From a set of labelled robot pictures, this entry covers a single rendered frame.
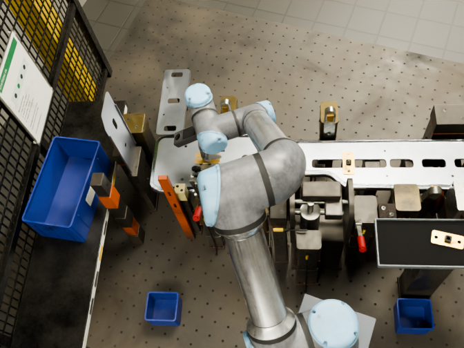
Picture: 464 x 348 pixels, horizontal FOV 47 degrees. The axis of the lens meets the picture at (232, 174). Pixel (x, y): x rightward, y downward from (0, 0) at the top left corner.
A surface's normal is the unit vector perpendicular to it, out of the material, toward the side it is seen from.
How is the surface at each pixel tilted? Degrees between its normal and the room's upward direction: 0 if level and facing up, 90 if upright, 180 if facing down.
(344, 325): 8
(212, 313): 0
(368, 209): 0
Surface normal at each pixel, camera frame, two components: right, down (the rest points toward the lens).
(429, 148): -0.11, -0.46
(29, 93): 0.99, 0.00
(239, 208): 0.22, 0.34
